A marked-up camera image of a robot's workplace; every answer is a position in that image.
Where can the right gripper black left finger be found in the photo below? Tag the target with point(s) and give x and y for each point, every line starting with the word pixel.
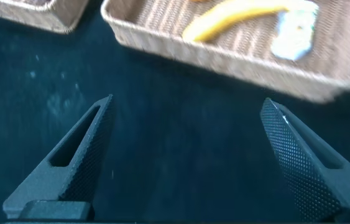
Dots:
pixel 69 174

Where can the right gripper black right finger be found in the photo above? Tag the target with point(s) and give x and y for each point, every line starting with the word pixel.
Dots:
pixel 311 180

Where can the small juice carton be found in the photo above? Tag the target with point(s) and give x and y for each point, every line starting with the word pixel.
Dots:
pixel 294 34

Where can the black tablecloth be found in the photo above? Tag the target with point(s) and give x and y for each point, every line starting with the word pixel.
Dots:
pixel 162 124

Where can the yellow banana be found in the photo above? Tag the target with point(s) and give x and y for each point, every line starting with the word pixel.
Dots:
pixel 224 18

